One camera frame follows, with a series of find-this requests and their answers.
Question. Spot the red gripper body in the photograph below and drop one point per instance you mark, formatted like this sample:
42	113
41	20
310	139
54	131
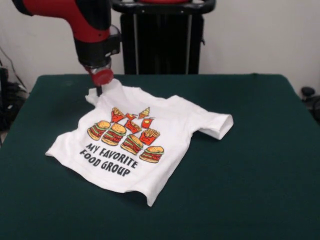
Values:
102	76

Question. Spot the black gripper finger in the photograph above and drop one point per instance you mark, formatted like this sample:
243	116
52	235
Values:
99	90

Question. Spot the white printed T-shirt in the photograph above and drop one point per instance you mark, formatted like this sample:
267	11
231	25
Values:
175	140

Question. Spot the red robot base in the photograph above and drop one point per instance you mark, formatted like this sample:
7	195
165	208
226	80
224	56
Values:
161	1

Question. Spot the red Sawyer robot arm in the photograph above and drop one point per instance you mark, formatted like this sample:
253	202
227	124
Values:
87	25

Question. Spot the black box with red light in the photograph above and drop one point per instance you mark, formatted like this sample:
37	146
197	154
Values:
3	82

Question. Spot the dark green table cloth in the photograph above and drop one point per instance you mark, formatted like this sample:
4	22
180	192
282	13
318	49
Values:
250	175

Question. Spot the black office chair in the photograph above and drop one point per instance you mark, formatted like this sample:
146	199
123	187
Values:
310	97

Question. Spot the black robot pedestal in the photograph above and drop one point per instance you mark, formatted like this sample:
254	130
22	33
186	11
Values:
162	37

